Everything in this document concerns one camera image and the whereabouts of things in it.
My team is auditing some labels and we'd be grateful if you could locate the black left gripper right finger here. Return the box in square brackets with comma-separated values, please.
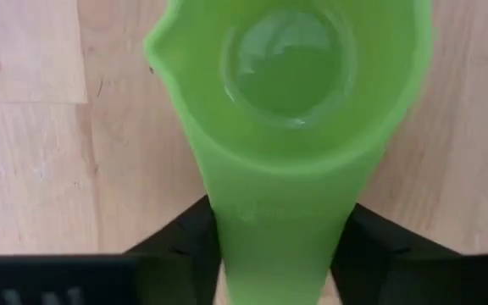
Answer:
[330, 202, 488, 305]

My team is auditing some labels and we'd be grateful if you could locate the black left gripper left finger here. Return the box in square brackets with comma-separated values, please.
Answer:
[0, 194, 223, 305]

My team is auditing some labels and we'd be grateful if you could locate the green measuring cup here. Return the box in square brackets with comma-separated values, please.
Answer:
[141, 0, 436, 305]

